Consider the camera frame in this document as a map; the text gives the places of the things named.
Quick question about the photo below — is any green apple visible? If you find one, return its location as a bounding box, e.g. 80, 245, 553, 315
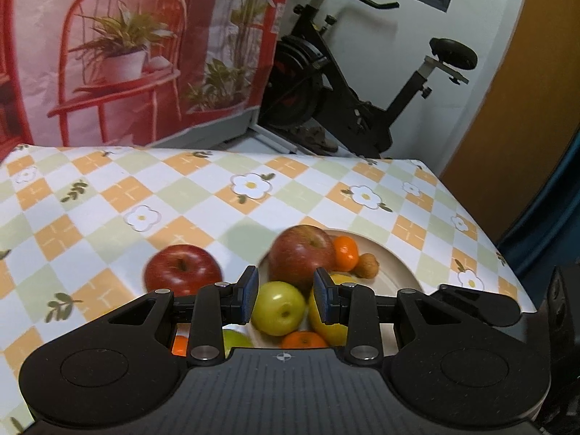
222, 328, 254, 359
251, 281, 306, 337

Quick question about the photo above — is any wall poster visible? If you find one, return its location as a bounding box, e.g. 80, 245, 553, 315
0, 0, 295, 148

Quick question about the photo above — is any beige round plate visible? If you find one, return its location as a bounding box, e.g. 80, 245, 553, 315
254, 229, 422, 349

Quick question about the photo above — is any brown sandal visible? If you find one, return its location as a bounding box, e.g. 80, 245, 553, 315
290, 126, 340, 155

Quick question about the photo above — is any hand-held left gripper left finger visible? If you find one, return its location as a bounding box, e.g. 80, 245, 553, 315
109, 265, 261, 368

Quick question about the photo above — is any dark red apple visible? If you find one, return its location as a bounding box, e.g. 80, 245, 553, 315
268, 225, 338, 291

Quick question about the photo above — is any yellow lemon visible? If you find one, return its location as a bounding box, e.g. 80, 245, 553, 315
308, 274, 359, 345

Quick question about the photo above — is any wooden door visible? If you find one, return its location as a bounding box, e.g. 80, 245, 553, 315
439, 0, 580, 242

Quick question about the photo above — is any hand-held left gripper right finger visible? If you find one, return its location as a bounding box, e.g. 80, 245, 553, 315
312, 266, 467, 368

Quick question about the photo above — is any checked floral tablecloth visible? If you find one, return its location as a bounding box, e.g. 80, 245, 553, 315
0, 142, 538, 435

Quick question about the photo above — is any bright red apple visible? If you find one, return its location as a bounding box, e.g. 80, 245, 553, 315
144, 245, 224, 297

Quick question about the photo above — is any brown walnut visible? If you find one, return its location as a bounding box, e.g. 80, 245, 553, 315
353, 254, 379, 278

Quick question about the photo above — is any black exercise bike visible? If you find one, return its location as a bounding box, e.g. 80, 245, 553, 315
258, 0, 479, 159

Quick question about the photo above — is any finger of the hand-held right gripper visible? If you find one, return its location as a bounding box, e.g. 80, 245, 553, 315
437, 283, 522, 327

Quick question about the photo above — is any teal curtain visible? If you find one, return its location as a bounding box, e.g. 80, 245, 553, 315
496, 136, 580, 282

